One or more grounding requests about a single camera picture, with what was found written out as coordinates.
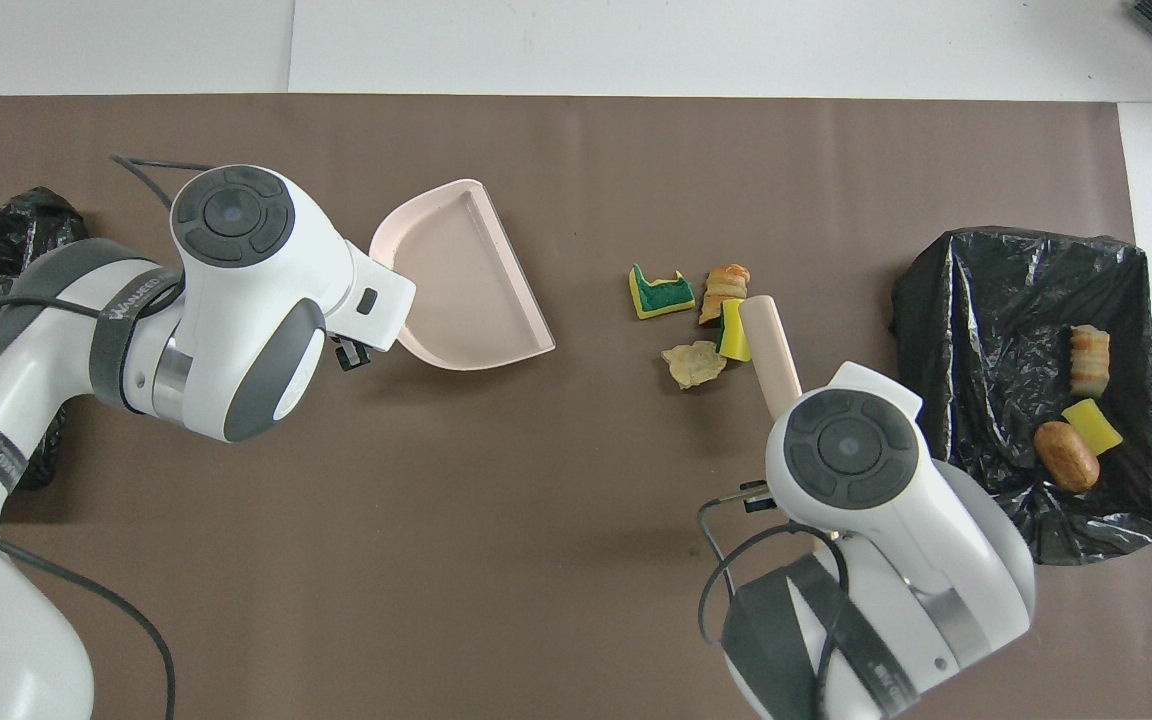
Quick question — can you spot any pink plastic dustpan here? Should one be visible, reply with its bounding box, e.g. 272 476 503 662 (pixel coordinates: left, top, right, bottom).
369 179 557 372

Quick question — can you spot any beige cracker piece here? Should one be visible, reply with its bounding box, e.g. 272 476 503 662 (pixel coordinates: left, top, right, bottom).
661 341 728 390

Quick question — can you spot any pink handled hand brush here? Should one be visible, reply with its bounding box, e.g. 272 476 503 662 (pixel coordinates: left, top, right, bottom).
740 294 803 421

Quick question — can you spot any curved yellow sponge piece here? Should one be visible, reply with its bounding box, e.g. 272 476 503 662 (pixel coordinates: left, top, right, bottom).
716 298 752 362

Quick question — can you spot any orange striped croissant piece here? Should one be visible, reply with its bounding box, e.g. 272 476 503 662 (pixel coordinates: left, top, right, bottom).
699 264 752 326

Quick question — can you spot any notched green yellow sponge piece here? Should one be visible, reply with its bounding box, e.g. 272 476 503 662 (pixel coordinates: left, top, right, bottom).
628 263 697 321

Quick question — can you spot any brown oval bread roll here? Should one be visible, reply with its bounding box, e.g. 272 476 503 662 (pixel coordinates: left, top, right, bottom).
1033 420 1101 494

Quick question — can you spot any small green yellow sponge piece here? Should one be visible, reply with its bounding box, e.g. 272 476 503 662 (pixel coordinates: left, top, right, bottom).
1061 398 1124 457

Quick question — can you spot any beige crusty bread chunk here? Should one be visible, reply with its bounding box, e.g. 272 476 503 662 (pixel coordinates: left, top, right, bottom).
1069 324 1111 399

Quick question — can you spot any brown paper table mat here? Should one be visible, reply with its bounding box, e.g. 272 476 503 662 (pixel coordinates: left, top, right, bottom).
0 95 1152 720

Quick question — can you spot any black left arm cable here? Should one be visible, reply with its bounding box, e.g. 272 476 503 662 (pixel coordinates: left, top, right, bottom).
0 155 222 720

